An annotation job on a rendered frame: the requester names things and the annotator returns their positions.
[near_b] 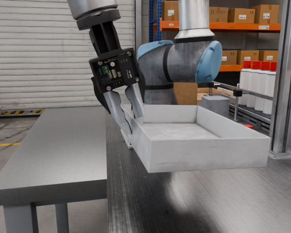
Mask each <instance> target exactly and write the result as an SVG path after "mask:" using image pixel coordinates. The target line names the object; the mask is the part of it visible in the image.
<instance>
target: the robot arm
mask: <svg viewBox="0 0 291 233"><path fill-rule="evenodd" d="M67 2H68V5H69V8H70V10H71V13H72V16H73V19H75V20H77V22H76V23H77V26H78V29H79V31H82V30H87V29H90V31H89V35H90V38H91V42H92V45H93V47H94V49H95V51H96V54H97V56H98V57H96V58H93V59H90V60H89V64H90V67H91V70H92V73H93V76H94V77H91V80H92V82H93V87H94V93H95V95H96V98H97V99H98V101H99V102H100V103H101V104H102V105H103V107H104V108H105V109H106V110H107V111H108V112H109V114H110V116H111V117H112V118H113V119H114V121H115V122H116V123H117V124H118V125H119V126H120V127H121V128H122V129H123V130H124V131H125V132H127V133H128V134H130V135H132V131H131V128H130V125H129V122H128V121H127V120H126V118H125V112H124V111H123V109H122V108H121V98H120V95H119V93H118V92H115V91H113V89H116V88H118V87H121V86H125V85H126V86H128V87H127V88H126V89H125V94H126V97H127V98H128V100H130V102H131V110H132V112H133V114H134V118H135V119H136V121H137V122H138V123H139V124H140V125H141V126H142V125H143V121H144V112H145V104H159V105H178V101H177V99H176V95H175V92H174V82H181V83H203V82H211V81H213V80H214V79H215V78H216V76H217V75H218V72H219V70H220V66H221V61H222V46H221V43H220V42H218V41H215V35H214V34H213V33H212V32H211V31H210V29H209V0H178V9H179V33H178V34H177V36H176V37H175V44H173V42H172V41H171V40H162V41H155V42H151V43H146V44H143V45H141V46H140V47H139V48H138V58H137V59H136V55H135V52H134V49H133V48H126V49H122V48H121V46H120V42H119V38H118V35H117V32H116V29H115V26H114V24H113V21H116V20H118V19H120V18H121V16H120V13H119V10H118V9H116V8H117V7H118V3H117V0H67Z"/></svg>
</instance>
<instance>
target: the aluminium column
mask: <svg viewBox="0 0 291 233"><path fill-rule="evenodd" d="M269 137H271V142H270V148H269V151H270V152H272V153H273V154H275V155H286V154H290V152H291V0H284V4H283V12H282V21H281V29H280V38H279V50H278V58H277V67H276V75H275V84H274V93H273V104H272V113H271V121H270V130H269Z"/></svg>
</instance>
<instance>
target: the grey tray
mask: <svg viewBox="0 0 291 233"><path fill-rule="evenodd" d="M121 108H122V109H123V111H124V112H125V118H126V120H127V121H128V122H129V125H130V128H131V131H132V135H130V134H128V133H127V132H125V131H124V130H123V131H124V133H125V135H126V136H127V138H128V139H129V141H130V143H131V144H132V146H133V148H134V149H135V151H136V153H137V155H138V156H139V158H140V160H141V161H142V163H143V165H144V166H145V168H146V170H147V171H148V173H154V172H180V171H198V170H217V169H235V168H253V167H266V166H267V158H268V153H269V148H270V142H271V137H268V136H266V135H264V134H262V133H259V132H257V131H255V130H253V129H250V128H248V127H246V126H244V125H241V124H239V123H237V122H235V121H232V120H230V119H228V118H226V117H224V116H221V115H219V114H217V113H215V112H212V111H210V110H208V109H206V108H203V107H201V106H199V105H159V104H145V112H144V121H143V125H142V126H141V125H140V124H139V123H138V122H137V121H136V119H135V118H134V114H133V112H132V110H131V104H121Z"/></svg>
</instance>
